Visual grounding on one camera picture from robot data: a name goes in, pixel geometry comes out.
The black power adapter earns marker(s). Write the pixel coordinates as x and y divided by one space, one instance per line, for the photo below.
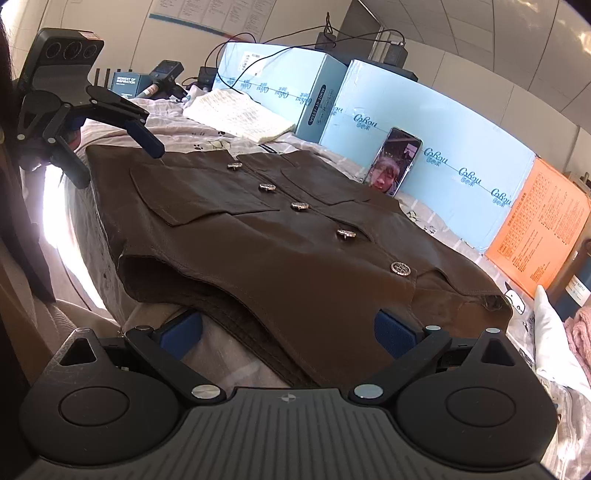
326 41
395 54

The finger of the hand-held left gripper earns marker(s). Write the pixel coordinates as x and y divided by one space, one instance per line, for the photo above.
148 138
69 157

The smartphone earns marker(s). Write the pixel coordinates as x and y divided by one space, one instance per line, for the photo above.
392 161

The person's left forearm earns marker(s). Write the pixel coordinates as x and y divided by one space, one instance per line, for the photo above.
21 221

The black handheld device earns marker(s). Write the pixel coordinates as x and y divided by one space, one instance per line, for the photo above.
165 74

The wall poster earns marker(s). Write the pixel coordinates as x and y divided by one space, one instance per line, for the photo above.
207 14

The person's beige clothing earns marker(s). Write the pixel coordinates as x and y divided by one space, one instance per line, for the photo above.
27 337

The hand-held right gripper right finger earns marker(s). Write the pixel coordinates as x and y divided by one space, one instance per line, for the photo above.
393 333

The small black charger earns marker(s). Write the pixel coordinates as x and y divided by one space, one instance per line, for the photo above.
207 75

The white pillow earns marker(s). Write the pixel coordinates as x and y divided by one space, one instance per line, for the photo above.
551 332

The orange printed paper sheet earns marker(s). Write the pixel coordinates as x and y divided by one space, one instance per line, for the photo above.
540 226

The brown leather vest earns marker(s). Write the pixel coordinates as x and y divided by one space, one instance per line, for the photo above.
277 258

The large light blue cardboard box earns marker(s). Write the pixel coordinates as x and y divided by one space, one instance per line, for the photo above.
415 115

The pink knitted cloth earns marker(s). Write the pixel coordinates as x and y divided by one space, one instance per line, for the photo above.
581 339

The small dark blue box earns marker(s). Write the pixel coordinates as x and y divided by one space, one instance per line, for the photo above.
123 84

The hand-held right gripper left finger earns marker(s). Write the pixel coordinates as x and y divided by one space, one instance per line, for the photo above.
181 332

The folded cream knitted cloth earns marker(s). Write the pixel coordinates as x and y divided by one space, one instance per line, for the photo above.
240 115

